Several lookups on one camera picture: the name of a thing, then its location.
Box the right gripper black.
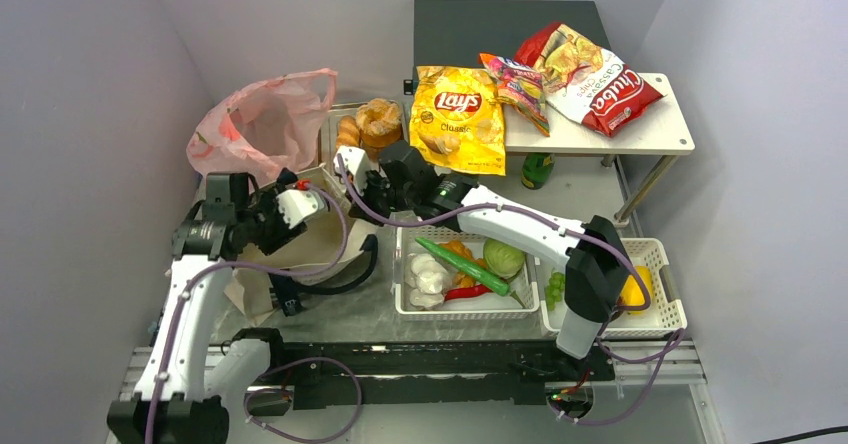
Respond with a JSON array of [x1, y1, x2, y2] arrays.
[[346, 167, 418, 227]]

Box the orange breaded food piece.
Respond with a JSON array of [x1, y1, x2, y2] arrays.
[[355, 98, 403, 148]]

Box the beige canvas tote bag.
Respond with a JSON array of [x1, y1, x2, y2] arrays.
[[221, 163, 380, 326]]

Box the yellow Lays chips bag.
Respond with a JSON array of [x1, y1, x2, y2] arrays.
[[408, 66, 506, 176]]

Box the pink plastic grocery bag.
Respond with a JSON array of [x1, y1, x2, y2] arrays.
[[186, 68, 338, 185]]

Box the clear dumplings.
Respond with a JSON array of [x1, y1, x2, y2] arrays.
[[404, 253, 453, 310]]

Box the green cabbage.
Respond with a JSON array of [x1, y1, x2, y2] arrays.
[[483, 239, 526, 279]]

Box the orange candy snack bag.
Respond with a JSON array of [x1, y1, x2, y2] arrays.
[[478, 53, 550, 137]]

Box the green grapes bunch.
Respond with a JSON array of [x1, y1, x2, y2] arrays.
[[544, 271, 565, 312]]

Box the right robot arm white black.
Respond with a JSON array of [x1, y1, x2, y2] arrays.
[[332, 141, 636, 379]]

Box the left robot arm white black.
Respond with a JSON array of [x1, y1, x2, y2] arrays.
[[107, 170, 327, 443]]

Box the bread loaf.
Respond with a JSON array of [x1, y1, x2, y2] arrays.
[[335, 115, 361, 149]]

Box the metal baking tray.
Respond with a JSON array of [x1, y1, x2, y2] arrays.
[[320, 101, 407, 164]]

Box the orange habanero pepper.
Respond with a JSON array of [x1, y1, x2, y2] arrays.
[[439, 240, 487, 289]]

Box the red chili pepper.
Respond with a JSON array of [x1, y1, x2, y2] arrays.
[[444, 285, 492, 302]]

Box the right green glass bottle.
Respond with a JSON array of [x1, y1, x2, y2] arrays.
[[521, 153, 555, 190]]

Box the left white plastic basket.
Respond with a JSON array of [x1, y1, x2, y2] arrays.
[[392, 226, 540, 321]]

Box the white plastic basket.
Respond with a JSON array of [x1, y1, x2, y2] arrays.
[[532, 238, 688, 340], [392, 226, 540, 321]]

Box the dark grey back panel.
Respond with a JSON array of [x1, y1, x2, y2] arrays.
[[403, 0, 610, 96]]

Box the red cassava chips bag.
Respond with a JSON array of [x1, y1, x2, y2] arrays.
[[515, 22, 663, 138]]

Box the yellow mango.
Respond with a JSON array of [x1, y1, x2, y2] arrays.
[[619, 266, 655, 307]]

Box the white two-tier shelf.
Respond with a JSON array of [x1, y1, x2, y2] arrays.
[[481, 72, 695, 236]]

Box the right white plastic basket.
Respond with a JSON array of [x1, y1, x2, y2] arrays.
[[532, 238, 688, 340]]

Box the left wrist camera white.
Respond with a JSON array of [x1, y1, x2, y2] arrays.
[[275, 189, 327, 229]]

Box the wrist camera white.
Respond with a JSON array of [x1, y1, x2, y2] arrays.
[[332, 146, 372, 195], [275, 189, 327, 229]]

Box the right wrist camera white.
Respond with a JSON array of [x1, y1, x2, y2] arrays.
[[332, 146, 372, 195]]

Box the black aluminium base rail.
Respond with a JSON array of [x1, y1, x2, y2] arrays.
[[119, 340, 704, 410]]

